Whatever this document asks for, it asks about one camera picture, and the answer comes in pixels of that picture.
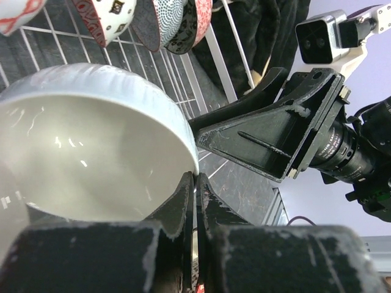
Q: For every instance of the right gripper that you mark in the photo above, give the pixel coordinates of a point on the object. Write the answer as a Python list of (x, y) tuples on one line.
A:
[(304, 127)]

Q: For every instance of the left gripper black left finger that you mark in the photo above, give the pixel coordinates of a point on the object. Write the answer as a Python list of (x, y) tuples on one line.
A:
[(153, 255)]

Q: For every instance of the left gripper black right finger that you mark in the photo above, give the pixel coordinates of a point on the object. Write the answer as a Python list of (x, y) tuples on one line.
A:
[(237, 256)]

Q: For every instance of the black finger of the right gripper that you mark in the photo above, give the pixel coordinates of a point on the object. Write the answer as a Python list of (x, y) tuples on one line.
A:
[(263, 95)]

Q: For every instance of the white wire dish rack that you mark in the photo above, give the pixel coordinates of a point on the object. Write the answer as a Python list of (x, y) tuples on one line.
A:
[(57, 36)]

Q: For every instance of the grey hexagon pattern bowl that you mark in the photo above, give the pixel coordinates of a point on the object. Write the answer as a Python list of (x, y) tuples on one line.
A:
[(156, 22)]

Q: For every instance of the purple striped bowl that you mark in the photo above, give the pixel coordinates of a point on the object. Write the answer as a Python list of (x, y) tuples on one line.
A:
[(14, 214)]

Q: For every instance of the red rimmed bowl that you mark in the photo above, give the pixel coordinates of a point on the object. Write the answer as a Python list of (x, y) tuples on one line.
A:
[(105, 19)]

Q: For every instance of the blue triangle pattern bowl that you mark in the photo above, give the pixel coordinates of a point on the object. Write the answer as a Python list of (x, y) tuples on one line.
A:
[(16, 13)]

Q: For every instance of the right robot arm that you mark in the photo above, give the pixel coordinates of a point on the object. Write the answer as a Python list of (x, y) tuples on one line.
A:
[(372, 189)]

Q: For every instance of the black floral blanket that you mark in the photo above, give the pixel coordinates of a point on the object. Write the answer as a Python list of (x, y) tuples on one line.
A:
[(266, 30)]

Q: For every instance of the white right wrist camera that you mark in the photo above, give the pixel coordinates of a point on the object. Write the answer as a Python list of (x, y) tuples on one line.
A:
[(337, 41)]

